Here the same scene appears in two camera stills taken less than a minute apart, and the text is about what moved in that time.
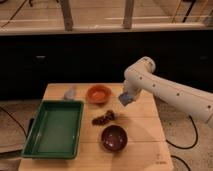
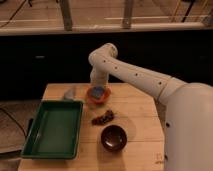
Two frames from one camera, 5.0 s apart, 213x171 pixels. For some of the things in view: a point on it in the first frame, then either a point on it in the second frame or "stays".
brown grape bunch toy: x=100 y=120 stays
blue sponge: x=125 y=98 → x=98 y=91
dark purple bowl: x=114 y=138 stays
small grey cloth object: x=70 y=93 stays
